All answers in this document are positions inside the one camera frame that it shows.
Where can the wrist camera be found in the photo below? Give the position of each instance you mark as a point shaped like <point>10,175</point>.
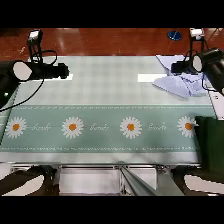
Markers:
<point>34,36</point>
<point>196,33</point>

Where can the light blue shirt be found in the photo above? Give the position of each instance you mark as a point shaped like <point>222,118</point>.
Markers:
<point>180,86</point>

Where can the silver frame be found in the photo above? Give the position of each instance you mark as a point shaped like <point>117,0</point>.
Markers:
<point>100,180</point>

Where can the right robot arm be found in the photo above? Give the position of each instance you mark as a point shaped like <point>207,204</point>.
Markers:
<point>213,64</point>

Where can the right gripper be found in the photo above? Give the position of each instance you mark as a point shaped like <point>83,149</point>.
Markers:
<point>181,67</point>

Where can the blue round object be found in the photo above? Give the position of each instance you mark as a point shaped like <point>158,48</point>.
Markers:
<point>174,35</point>

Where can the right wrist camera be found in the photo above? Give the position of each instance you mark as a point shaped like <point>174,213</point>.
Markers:
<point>196,33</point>

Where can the dark green garment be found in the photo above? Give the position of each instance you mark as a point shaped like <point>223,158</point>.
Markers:
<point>211,140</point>

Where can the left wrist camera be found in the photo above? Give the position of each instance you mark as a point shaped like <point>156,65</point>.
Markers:
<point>34,36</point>

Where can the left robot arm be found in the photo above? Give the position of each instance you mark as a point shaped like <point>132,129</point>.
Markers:
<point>20,71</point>

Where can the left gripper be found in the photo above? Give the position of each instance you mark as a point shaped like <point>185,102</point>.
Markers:
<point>60,71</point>

